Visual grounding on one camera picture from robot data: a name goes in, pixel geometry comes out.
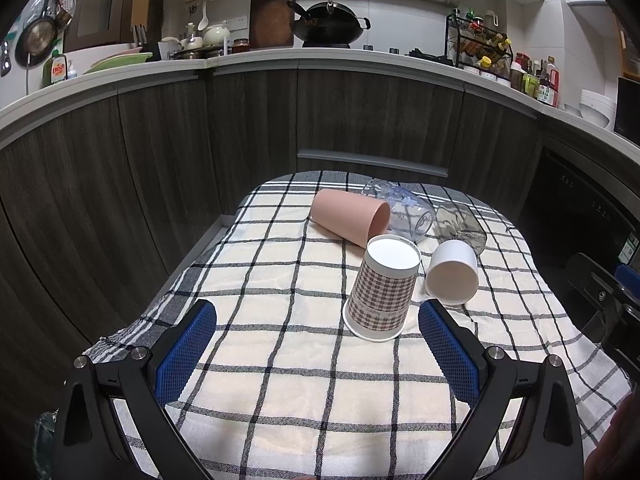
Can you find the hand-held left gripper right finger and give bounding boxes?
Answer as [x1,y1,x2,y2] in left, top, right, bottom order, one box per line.
[417,299,586,480]

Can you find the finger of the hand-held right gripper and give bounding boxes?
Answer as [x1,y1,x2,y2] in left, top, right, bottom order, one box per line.
[566,252,640,311]
[581,306,623,347]

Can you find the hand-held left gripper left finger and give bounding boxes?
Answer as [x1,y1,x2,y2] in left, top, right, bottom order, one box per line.
[52,299,218,480]

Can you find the white cup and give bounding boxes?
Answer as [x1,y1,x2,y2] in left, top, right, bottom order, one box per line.
[424,239,479,307]

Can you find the plaid paper cup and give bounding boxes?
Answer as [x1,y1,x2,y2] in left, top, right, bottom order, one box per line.
[342,234,422,343]

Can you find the grey glass cup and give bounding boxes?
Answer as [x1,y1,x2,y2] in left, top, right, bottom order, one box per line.
[433,202,487,257]

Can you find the clear printed glass cup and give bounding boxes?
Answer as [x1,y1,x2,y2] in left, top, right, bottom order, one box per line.
[361,177,435,239]

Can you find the pink plastic cup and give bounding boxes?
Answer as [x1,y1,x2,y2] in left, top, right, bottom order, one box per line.
[310,188,392,250]

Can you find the black built-in dishwasher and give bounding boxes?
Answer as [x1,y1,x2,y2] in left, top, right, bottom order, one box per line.
[520,146,640,281]

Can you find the black white checked cloth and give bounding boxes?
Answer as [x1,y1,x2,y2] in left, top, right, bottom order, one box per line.
[80,170,633,480]

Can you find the black countertop appliance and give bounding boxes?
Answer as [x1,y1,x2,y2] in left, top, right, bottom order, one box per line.
[614,76,640,139]

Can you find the stack of white bowls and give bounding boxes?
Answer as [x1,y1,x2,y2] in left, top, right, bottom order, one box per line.
[565,89,617,129]

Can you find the wood-grain kitchen cabinets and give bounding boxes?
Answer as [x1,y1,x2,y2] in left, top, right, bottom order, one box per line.
[0,46,640,411]

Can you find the green label sauce bottle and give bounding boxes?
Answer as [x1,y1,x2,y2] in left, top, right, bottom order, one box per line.
[537,72,560,108]

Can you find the black spice rack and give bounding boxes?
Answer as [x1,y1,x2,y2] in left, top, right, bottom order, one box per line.
[445,9,515,75]

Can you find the green plate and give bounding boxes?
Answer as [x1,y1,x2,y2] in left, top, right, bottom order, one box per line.
[82,52,154,75]

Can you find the green dish soap bottle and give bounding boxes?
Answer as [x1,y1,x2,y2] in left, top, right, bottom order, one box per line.
[40,50,68,87]

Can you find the knife block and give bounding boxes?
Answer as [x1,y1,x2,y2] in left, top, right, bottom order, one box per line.
[131,24,164,62]

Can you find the white teapot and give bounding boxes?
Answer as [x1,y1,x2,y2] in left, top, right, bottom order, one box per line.
[202,21,232,47]

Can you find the wooden cutting board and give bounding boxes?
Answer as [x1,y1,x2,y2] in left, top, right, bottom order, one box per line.
[249,0,297,50]

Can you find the hanging steel pan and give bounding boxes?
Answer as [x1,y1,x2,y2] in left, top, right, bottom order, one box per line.
[15,16,57,69]

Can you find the black wok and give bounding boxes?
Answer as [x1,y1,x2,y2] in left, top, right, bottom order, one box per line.
[287,0,372,46]

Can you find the steel colander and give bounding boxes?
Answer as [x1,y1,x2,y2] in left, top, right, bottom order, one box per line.
[27,0,77,36]

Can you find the steel drawer handle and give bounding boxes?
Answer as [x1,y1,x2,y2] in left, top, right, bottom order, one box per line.
[297,149,450,179]

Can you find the brown wall cabinet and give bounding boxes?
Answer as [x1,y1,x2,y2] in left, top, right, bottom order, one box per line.
[62,0,159,54]

